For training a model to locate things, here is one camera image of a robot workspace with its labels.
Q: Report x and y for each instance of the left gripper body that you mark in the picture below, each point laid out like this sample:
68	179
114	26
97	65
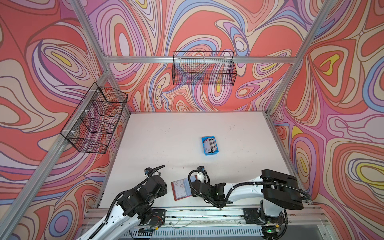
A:
162	191

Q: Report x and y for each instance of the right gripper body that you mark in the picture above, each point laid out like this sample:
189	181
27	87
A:
210	200

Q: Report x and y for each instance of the red leather card holder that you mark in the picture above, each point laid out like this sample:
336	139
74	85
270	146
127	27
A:
187	184

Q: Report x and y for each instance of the blue plastic tray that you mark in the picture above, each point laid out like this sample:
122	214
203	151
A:
214	153

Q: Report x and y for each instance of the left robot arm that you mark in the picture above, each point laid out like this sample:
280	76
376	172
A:
129	208

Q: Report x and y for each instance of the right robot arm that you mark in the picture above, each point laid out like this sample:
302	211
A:
278	193

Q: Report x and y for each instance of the stack of cards in tray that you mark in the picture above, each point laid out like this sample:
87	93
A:
210	145

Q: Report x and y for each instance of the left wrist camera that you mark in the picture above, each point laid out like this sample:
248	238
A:
148	172

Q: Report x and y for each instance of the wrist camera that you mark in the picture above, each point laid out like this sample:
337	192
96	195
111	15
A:
148	172
202	174

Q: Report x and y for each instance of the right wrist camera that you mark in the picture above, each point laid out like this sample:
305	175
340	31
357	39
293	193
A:
202	174

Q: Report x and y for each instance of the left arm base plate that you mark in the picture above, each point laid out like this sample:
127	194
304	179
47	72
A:
153	218

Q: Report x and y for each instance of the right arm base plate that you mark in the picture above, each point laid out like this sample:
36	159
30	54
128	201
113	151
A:
258	217

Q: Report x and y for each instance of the black wire basket left wall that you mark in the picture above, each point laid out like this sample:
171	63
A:
92	125

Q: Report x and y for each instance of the black wire basket wall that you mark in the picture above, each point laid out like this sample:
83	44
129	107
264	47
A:
208	68
92	125

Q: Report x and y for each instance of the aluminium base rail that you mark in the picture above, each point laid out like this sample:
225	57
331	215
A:
210	223

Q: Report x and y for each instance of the black wire basket back wall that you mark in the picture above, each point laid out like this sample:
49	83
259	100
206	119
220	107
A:
208	68

